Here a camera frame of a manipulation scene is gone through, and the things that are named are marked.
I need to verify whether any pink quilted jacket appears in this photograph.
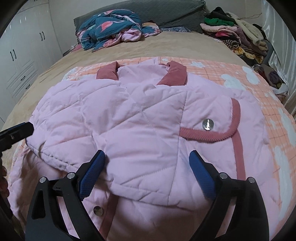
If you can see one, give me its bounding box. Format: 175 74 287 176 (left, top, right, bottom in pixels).
7 58 282 241

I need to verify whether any pile of assorted clothes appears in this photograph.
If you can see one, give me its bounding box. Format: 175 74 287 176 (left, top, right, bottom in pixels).
200 6 288 98

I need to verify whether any left hand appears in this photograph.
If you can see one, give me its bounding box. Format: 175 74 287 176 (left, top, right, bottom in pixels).
0 160 10 198

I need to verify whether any white wardrobe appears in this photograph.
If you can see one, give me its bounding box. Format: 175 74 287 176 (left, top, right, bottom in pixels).
1 1 63 125

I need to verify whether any orange white plaid blanket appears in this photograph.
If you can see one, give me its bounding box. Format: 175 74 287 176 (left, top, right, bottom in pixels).
11 56 296 240

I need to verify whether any blue pink floral quilt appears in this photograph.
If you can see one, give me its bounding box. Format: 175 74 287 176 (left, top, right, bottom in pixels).
76 9 161 52

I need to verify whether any white satin curtain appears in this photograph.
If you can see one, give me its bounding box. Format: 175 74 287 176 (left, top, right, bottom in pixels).
261 1 295 115

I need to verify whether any dark grey headboard cushion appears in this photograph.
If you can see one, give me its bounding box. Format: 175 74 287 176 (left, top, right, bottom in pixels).
73 1 206 33

